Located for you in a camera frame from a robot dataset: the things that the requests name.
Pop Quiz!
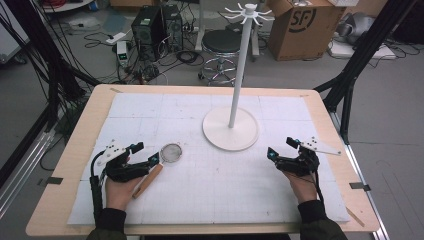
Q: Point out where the white round table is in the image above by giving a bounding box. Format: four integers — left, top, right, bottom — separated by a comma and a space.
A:
42, 0, 95, 14

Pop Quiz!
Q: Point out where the grey bag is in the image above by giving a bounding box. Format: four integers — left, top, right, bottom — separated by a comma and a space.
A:
335, 12, 377, 45

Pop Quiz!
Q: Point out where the white device with green display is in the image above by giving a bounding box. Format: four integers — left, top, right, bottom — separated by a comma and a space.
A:
116, 40, 130, 68

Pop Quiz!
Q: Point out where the thin wooden stick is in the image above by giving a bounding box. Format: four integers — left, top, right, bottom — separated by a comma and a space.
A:
345, 206, 366, 228

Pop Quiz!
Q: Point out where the coiled black floor cable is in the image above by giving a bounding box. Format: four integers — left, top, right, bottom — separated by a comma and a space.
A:
175, 49, 205, 67

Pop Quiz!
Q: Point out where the white gridded table mat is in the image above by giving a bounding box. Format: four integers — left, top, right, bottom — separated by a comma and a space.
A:
67, 92, 351, 225

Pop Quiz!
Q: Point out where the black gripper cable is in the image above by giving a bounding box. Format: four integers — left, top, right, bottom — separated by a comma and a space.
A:
89, 149, 107, 228
312, 169, 326, 205

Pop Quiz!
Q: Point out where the white hook stand rack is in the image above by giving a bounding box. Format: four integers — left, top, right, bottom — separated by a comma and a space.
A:
201, 2, 276, 153

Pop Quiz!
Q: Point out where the white flat board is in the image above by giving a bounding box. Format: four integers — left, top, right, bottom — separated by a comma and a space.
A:
327, 39, 397, 61

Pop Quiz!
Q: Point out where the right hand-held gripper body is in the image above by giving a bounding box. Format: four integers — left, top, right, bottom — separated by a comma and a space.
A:
275, 135, 342, 178

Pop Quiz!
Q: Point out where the mesh strainer with wooden handle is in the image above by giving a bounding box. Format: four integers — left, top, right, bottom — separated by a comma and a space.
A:
132, 142, 184, 200

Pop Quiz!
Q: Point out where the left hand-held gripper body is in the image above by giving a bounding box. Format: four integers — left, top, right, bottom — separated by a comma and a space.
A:
96, 139, 152, 183

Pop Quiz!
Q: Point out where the person's right hand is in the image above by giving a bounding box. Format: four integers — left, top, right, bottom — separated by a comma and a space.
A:
283, 170, 320, 205

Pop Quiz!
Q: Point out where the black tape strip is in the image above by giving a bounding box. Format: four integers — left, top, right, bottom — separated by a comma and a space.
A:
349, 181, 372, 192
37, 176, 64, 187

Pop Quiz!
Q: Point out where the black metal frame stand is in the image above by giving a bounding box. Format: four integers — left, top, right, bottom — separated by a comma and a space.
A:
0, 0, 102, 181
313, 0, 418, 145

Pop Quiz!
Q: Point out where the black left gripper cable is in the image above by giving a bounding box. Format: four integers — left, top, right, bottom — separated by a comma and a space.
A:
89, 149, 107, 228

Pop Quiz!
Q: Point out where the cardboard box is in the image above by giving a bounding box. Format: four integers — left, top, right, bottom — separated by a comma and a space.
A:
266, 0, 347, 62

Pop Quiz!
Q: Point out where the white power strip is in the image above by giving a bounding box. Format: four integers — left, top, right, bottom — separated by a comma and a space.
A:
105, 31, 127, 46

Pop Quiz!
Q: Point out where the person's left hand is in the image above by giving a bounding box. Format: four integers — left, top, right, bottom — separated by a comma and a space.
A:
105, 176, 144, 212

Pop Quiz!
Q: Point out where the black round stool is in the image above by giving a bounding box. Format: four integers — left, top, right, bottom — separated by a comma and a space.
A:
199, 29, 245, 87

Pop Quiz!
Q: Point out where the aluminium rail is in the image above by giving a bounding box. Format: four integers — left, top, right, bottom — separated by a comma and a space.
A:
0, 127, 57, 219
329, 111, 392, 240

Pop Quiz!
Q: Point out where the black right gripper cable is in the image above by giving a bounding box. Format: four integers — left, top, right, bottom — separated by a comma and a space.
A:
312, 169, 326, 205

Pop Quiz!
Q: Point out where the large black computer tower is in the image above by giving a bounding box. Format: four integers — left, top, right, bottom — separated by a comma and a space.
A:
131, 5, 165, 63

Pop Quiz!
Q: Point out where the slim black computer tower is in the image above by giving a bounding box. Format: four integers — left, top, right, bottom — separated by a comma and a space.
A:
162, 3, 184, 53

